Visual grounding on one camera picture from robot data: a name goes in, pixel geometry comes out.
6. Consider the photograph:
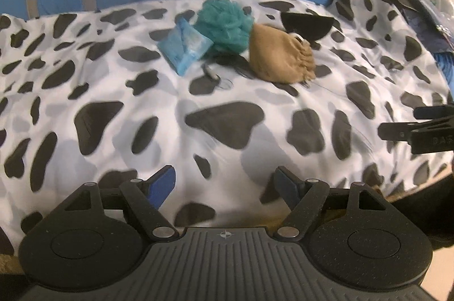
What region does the black half-round soft pad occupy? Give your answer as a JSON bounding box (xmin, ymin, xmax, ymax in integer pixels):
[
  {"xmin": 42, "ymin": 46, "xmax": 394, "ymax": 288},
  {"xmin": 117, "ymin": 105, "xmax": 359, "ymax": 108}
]
[{"xmin": 280, "ymin": 12, "xmax": 335, "ymax": 41}]

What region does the light blue tissue packet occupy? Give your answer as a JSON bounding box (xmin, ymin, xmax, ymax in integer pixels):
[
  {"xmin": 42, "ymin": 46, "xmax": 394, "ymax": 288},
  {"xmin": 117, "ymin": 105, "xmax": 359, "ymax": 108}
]
[{"xmin": 157, "ymin": 19, "xmax": 214, "ymax": 75}]

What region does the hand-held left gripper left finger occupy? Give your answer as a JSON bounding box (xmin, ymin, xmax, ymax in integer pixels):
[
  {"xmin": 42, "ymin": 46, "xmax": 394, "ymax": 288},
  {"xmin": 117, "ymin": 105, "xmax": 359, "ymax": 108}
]
[{"xmin": 64, "ymin": 165, "xmax": 178, "ymax": 242}]

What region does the dark blue cloth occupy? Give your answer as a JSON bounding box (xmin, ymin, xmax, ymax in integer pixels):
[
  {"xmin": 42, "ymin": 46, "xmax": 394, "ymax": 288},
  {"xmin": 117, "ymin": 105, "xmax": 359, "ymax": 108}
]
[{"xmin": 402, "ymin": 5, "xmax": 454, "ymax": 51}]

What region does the black cord hair tie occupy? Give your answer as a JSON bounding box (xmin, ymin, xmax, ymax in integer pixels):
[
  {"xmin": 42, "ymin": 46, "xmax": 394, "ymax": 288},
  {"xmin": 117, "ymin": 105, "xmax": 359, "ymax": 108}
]
[{"xmin": 201, "ymin": 63, "xmax": 220, "ymax": 80}]

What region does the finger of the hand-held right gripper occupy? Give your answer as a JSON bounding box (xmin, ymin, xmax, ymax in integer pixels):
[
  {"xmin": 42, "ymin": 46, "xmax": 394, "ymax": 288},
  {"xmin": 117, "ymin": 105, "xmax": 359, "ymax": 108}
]
[
  {"xmin": 378, "ymin": 121, "xmax": 454, "ymax": 155},
  {"xmin": 413, "ymin": 105, "xmax": 454, "ymax": 121}
]

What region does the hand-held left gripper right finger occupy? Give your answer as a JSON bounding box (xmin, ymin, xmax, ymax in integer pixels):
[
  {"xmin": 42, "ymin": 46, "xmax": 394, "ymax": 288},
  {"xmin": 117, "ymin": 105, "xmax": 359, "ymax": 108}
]
[{"xmin": 274, "ymin": 165, "xmax": 391, "ymax": 241}]

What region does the cow print blanket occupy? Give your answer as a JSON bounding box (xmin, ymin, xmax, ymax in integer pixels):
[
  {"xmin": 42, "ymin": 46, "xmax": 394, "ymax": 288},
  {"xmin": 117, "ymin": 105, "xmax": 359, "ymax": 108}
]
[{"xmin": 0, "ymin": 0, "xmax": 450, "ymax": 250}]

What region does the tan gathered cloth pouch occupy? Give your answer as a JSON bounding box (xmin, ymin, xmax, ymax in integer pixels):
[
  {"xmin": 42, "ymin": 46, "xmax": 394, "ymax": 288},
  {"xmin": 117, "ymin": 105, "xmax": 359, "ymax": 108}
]
[{"xmin": 248, "ymin": 23, "xmax": 317, "ymax": 83}]

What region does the blue ribbed item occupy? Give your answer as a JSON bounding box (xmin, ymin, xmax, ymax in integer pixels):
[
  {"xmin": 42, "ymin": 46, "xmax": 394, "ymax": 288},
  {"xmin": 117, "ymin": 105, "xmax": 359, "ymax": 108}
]
[{"xmin": 433, "ymin": 51, "xmax": 454, "ymax": 75}]

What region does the teal mesh bath pouf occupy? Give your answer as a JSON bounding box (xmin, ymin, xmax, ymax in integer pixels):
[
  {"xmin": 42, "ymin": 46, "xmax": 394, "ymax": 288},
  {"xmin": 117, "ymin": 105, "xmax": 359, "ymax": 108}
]
[{"xmin": 196, "ymin": 0, "xmax": 254, "ymax": 56}]

